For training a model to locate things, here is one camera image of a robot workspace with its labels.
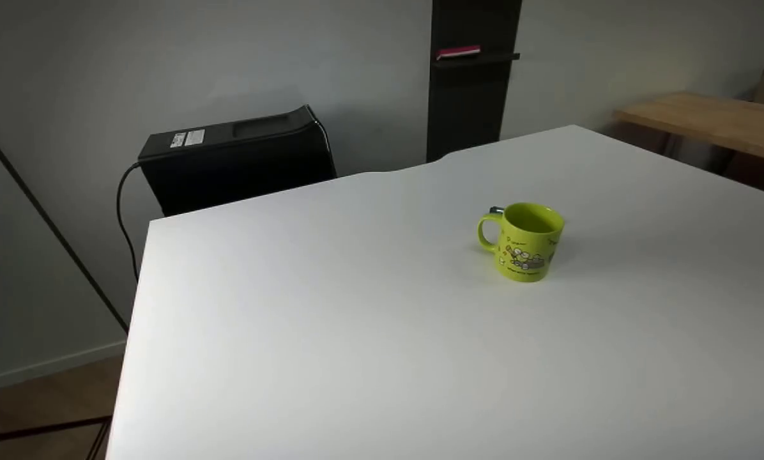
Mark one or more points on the dark marker pen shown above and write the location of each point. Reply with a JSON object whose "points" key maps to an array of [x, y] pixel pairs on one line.
{"points": [[493, 210]]}

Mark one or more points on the yellow-green printed mug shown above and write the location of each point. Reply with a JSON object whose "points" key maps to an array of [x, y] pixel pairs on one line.
{"points": [[530, 252]]}

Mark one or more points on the black computer tower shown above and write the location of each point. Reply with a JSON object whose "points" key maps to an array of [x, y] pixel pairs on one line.
{"points": [[235, 161]]}

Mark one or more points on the tall black cabinet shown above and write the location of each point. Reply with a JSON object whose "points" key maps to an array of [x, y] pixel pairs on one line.
{"points": [[471, 92]]}

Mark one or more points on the pink flat item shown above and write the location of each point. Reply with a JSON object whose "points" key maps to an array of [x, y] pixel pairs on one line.
{"points": [[458, 52]]}

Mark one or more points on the black tripod pole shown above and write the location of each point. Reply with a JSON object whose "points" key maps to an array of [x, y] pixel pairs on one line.
{"points": [[49, 221]]}

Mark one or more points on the wooden desk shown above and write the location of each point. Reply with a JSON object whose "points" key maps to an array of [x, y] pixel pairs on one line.
{"points": [[712, 124]]}

